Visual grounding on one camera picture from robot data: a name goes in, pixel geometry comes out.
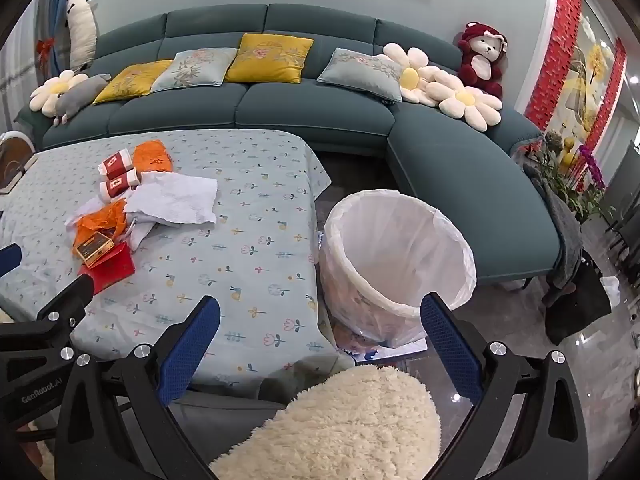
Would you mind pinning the red decorated wall panel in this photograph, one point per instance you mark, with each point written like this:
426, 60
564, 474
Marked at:
580, 78

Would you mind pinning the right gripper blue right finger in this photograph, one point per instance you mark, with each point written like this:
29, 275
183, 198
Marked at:
458, 358

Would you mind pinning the grey plush mouse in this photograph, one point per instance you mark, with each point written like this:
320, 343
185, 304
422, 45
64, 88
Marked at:
71, 102

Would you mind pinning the yellow cushion left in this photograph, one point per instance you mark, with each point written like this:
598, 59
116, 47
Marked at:
133, 81

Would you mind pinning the red white teddy bear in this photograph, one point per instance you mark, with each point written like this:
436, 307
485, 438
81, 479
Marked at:
483, 48

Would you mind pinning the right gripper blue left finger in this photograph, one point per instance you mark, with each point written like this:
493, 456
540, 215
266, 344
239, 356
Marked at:
181, 348

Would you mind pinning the light blue cushion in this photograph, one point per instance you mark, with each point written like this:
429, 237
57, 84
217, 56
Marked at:
196, 68
362, 72

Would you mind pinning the orange bag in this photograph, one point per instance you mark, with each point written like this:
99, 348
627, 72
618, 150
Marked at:
151, 156
110, 220

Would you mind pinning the cream fluffy rug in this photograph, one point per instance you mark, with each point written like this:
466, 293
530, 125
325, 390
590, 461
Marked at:
368, 422

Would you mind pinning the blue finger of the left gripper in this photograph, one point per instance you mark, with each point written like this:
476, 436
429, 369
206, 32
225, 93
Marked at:
69, 306
10, 258

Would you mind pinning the black bag on floor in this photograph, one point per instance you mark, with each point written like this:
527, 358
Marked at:
582, 302

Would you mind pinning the yellow cushion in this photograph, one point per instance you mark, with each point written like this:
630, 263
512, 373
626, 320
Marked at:
133, 81
269, 58

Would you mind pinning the white paper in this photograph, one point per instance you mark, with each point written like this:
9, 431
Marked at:
161, 199

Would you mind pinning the white daisy cushion right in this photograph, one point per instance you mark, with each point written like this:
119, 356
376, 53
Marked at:
480, 110

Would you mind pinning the light blue cushion left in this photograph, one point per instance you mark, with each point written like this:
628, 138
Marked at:
196, 68

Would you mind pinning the light blue cushion right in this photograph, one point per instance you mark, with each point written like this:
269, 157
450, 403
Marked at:
362, 72

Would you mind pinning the white daisy cushion middle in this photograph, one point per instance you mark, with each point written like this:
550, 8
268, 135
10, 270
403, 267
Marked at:
416, 72

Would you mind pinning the white daisy cushion left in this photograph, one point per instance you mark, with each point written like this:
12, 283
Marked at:
45, 97

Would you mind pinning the grey throw blanket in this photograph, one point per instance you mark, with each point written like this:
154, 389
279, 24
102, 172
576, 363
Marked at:
568, 229

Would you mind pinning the red envelope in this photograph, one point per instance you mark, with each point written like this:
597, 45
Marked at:
115, 266

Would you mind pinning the white daisy cushion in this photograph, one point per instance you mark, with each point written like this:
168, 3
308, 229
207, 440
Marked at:
416, 72
480, 110
45, 97

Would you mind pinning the potted orchid plants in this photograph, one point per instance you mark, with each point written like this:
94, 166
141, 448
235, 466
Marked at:
572, 174

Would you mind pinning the yellow cushion centre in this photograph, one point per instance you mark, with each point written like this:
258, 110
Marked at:
269, 58

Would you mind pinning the white lined trash bin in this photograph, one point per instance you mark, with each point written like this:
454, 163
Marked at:
381, 253

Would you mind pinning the teal sectional sofa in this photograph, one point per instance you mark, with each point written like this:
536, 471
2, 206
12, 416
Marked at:
470, 176

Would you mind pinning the gold black small box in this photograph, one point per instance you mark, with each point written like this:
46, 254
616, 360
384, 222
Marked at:
95, 247

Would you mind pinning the white long plush toy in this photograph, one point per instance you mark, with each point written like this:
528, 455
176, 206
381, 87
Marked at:
83, 34

